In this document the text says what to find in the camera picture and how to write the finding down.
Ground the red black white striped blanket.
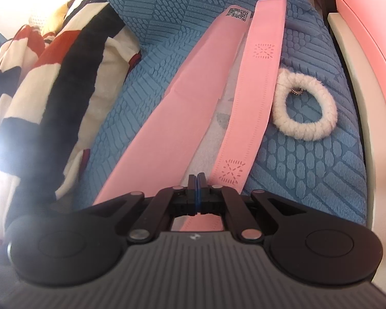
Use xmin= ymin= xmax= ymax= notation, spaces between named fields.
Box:
xmin=0 ymin=0 xmax=143 ymax=242

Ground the white braided hair tie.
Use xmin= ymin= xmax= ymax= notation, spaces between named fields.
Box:
xmin=273 ymin=70 xmax=338 ymax=141

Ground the white furniture frame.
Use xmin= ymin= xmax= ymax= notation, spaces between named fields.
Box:
xmin=327 ymin=12 xmax=386 ymax=300

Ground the pink plastic package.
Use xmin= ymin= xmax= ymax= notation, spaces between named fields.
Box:
xmin=93 ymin=0 xmax=287 ymax=232

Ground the blue textured sofa cover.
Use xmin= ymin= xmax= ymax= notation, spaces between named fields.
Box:
xmin=71 ymin=0 xmax=378 ymax=232

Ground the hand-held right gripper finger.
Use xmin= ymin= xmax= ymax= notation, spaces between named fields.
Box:
xmin=196 ymin=173 xmax=294 ymax=244
xmin=95 ymin=174 xmax=197 ymax=243

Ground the pink panel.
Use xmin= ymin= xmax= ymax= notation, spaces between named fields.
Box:
xmin=331 ymin=0 xmax=386 ymax=88

